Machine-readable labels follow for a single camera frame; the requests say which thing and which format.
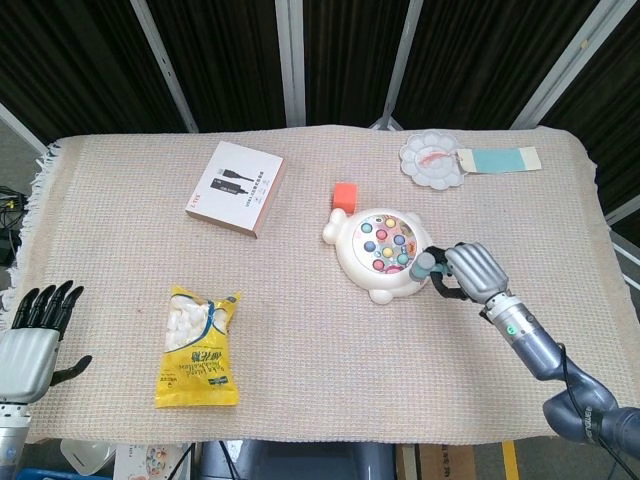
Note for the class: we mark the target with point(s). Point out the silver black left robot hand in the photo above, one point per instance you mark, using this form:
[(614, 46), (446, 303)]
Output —
[(27, 350)]

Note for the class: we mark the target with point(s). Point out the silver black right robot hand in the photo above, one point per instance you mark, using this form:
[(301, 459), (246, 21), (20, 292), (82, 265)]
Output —
[(477, 270)]

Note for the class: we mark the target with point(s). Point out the teal and grey toy hammer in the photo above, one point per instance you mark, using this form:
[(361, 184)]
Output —
[(421, 267)]

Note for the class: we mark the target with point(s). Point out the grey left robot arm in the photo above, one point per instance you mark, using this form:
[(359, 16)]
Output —
[(11, 435)]

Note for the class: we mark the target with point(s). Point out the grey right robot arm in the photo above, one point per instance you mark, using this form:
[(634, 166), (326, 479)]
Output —
[(545, 350)]

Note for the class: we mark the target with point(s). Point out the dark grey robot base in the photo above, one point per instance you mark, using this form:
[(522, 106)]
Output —
[(300, 462)]

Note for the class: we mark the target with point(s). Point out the white whack-a-mole toy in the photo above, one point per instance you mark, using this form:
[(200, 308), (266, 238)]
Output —
[(357, 272)]

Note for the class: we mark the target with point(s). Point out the teal and cream paper card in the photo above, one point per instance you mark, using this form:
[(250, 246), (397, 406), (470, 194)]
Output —
[(500, 160)]

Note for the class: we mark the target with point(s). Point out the white flower paint palette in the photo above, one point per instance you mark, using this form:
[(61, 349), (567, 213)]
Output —
[(430, 160)]

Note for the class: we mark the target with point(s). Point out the white plastic object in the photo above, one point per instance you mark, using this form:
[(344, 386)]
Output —
[(87, 455)]

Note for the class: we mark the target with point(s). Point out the orange cube block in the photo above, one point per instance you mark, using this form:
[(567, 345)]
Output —
[(345, 196)]

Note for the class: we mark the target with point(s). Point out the colourful printed toy box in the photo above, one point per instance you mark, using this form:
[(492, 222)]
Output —
[(150, 462)]

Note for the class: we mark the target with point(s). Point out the yellow marshmallow bag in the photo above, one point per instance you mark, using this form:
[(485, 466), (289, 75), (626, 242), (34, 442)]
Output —
[(197, 365)]

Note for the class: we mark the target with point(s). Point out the beige woven tablecloth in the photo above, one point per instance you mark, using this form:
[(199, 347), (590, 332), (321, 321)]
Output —
[(310, 350)]

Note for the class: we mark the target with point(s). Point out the brown cardboard box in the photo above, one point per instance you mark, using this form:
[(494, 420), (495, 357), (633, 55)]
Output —
[(440, 462)]

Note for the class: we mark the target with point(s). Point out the white metal frame post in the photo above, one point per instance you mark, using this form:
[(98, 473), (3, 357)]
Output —
[(560, 65), (22, 129), (622, 215), (165, 65), (291, 60), (400, 65)]

